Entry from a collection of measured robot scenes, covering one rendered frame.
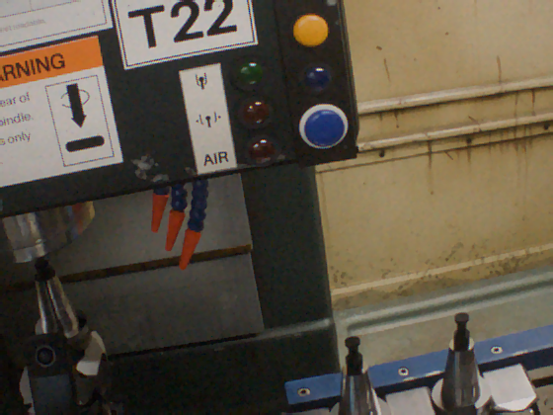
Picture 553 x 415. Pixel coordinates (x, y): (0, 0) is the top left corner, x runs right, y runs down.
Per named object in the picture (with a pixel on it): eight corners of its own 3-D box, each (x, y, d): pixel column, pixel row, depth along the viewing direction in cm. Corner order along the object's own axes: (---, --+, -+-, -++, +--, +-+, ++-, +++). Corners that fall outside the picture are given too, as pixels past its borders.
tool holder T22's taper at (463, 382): (475, 373, 98) (476, 325, 94) (487, 400, 94) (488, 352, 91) (435, 383, 98) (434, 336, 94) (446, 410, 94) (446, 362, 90)
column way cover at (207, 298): (273, 335, 161) (223, 48, 135) (8, 374, 159) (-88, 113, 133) (269, 318, 165) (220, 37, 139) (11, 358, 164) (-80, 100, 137)
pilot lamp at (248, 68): (267, 86, 70) (263, 58, 69) (237, 91, 70) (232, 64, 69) (266, 82, 70) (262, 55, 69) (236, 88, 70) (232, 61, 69)
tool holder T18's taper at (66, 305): (83, 311, 105) (68, 263, 102) (73, 336, 102) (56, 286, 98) (48, 311, 106) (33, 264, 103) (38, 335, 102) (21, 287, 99)
